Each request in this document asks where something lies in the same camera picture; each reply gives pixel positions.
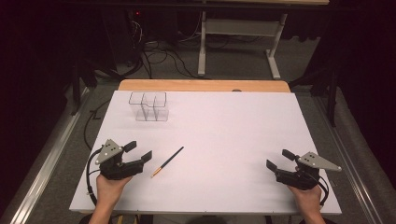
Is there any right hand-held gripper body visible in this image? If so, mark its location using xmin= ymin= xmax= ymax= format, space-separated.
xmin=274 ymin=151 xmax=343 ymax=191

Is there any person's right hand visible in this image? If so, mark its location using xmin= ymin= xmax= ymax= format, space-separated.
xmin=286 ymin=183 xmax=323 ymax=216

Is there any tangle of black floor cables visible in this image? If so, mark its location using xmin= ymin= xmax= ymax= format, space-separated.
xmin=124 ymin=18 xmax=206 ymax=80

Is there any metal floor rail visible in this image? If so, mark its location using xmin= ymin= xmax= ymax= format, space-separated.
xmin=0 ymin=87 xmax=94 ymax=224
xmin=311 ymin=94 xmax=396 ymax=224

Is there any white metal desk frame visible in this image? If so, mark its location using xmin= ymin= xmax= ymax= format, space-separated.
xmin=197 ymin=10 xmax=289 ymax=80

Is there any clear acrylic organizer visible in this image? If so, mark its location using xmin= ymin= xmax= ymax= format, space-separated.
xmin=128 ymin=91 xmax=170 ymax=122

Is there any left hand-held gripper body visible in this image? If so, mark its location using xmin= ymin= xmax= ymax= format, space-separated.
xmin=94 ymin=138 xmax=145 ymax=181

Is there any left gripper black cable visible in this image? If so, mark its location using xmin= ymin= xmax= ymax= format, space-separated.
xmin=85 ymin=147 xmax=104 ymax=206

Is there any white table board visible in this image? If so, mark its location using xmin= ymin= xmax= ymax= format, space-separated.
xmin=68 ymin=90 xmax=343 ymax=216

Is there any black metal stand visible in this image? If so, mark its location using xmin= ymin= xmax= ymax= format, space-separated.
xmin=69 ymin=59 xmax=99 ymax=117
xmin=288 ymin=66 xmax=340 ymax=128

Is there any thin black paintbrush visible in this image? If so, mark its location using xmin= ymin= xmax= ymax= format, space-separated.
xmin=150 ymin=146 xmax=185 ymax=179

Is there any wooden table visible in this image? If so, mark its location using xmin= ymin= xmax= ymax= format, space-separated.
xmin=118 ymin=78 xmax=291 ymax=93

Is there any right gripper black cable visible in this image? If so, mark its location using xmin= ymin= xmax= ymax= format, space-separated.
xmin=317 ymin=175 xmax=330 ymax=207

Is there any black device with red light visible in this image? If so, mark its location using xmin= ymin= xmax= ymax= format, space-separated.
xmin=125 ymin=8 xmax=144 ymax=20

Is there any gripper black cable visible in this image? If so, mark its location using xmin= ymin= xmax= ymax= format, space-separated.
xmin=85 ymin=147 xmax=104 ymax=206
xmin=317 ymin=175 xmax=330 ymax=207

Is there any black floor cable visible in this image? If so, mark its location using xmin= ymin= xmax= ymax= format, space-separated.
xmin=83 ymin=98 xmax=111 ymax=152

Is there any person's left hand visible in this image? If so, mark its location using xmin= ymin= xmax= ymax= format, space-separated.
xmin=95 ymin=174 xmax=134 ymax=204

